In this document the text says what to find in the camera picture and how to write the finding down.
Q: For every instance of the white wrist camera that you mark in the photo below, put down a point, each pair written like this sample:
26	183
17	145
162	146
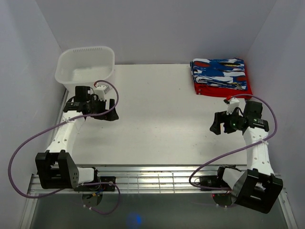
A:
101	91
232	104

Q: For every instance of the red folded trousers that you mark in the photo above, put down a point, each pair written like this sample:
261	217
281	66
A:
219	92

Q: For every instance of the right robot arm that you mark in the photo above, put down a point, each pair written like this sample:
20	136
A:
257	187

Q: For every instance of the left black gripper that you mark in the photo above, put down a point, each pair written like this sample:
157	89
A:
111	116

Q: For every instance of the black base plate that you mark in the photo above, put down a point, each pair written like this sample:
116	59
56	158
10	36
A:
209	183
106	186

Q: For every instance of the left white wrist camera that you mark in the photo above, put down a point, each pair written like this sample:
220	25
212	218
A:
101	91

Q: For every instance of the aluminium rail frame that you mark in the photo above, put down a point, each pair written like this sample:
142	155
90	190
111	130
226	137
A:
149	197

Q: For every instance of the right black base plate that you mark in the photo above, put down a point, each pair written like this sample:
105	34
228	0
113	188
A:
209	183

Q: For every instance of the blue patterned trousers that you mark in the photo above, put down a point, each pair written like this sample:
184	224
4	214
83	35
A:
221	73

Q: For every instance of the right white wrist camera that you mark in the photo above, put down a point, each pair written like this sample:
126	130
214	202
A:
232	104

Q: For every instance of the white plastic basin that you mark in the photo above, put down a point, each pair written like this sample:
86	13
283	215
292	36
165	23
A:
84	66

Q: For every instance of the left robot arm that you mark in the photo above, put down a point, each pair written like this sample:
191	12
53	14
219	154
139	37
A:
56	168

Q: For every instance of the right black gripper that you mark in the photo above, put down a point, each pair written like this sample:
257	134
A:
220	117

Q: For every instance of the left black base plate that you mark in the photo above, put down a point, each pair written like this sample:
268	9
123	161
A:
106	186

